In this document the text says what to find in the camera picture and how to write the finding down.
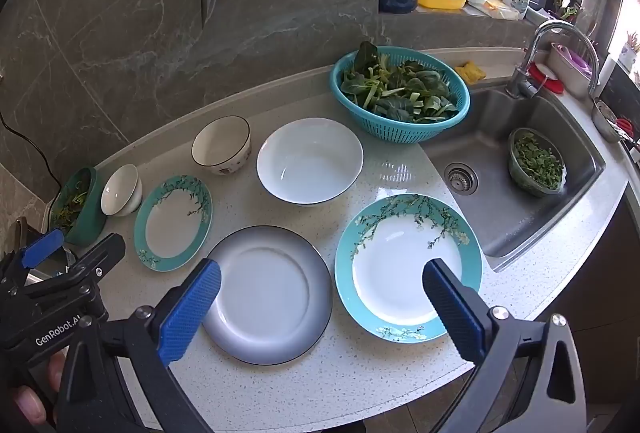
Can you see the glass bowl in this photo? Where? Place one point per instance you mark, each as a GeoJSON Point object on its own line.
{"type": "Point", "coordinates": [520, 178]}

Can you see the steel bowl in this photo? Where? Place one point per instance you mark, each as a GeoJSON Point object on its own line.
{"type": "Point", "coordinates": [605, 119]}

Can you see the chrome faucet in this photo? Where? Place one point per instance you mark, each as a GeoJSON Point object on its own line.
{"type": "Point", "coordinates": [520, 78]}

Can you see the leafy green vegetables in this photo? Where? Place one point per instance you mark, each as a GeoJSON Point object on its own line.
{"type": "Point", "coordinates": [400, 88]}

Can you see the beige container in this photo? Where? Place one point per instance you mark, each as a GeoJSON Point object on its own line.
{"type": "Point", "coordinates": [562, 68]}

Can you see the steel rice cooker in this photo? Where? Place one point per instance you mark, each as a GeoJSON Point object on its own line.
{"type": "Point", "coordinates": [46, 270]}

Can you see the sink drain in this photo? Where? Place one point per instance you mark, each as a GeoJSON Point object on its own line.
{"type": "Point", "coordinates": [460, 176]}

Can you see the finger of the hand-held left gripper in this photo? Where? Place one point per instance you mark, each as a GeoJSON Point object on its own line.
{"type": "Point", "coordinates": [100, 258]}
{"type": "Point", "coordinates": [42, 247]}

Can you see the white packet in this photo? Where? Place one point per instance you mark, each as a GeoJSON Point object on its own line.
{"type": "Point", "coordinates": [492, 7]}

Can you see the large white bowl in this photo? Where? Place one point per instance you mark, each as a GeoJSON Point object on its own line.
{"type": "Point", "coordinates": [310, 163]}

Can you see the white potted plant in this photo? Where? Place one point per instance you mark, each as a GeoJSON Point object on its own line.
{"type": "Point", "coordinates": [627, 55]}

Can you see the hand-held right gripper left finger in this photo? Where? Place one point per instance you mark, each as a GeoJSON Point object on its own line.
{"type": "Point", "coordinates": [190, 308]}

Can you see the dark rimmed printed bowl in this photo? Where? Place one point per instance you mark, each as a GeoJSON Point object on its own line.
{"type": "Point", "coordinates": [220, 145]}

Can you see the chopped greens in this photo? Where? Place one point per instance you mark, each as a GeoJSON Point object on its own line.
{"type": "Point", "coordinates": [539, 160]}

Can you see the teal plastic colander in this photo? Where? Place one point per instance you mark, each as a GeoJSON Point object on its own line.
{"type": "Point", "coordinates": [400, 128]}

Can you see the person's left hand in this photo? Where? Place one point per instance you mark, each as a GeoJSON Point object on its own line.
{"type": "Point", "coordinates": [30, 403]}

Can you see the steel sink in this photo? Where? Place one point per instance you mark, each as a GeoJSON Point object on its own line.
{"type": "Point", "coordinates": [500, 223]}

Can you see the red dish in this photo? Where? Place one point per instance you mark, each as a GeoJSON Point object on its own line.
{"type": "Point", "coordinates": [552, 84]}

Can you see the small teal floral plate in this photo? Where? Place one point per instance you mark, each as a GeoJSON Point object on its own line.
{"type": "Point", "coordinates": [172, 223]}

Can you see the green bowl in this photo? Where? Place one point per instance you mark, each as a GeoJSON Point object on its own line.
{"type": "Point", "coordinates": [89, 224]}

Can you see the small white bowl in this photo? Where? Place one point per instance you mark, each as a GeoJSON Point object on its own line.
{"type": "Point", "coordinates": [120, 190]}

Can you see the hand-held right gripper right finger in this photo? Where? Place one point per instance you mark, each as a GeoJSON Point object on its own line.
{"type": "Point", "coordinates": [452, 308]}

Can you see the large teal floral plate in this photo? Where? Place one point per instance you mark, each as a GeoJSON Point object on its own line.
{"type": "Point", "coordinates": [400, 273]}

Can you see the yellow sponge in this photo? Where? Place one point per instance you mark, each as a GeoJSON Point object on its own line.
{"type": "Point", "coordinates": [470, 72]}

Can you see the vegetable scraps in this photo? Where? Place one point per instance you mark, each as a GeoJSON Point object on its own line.
{"type": "Point", "coordinates": [70, 208]}

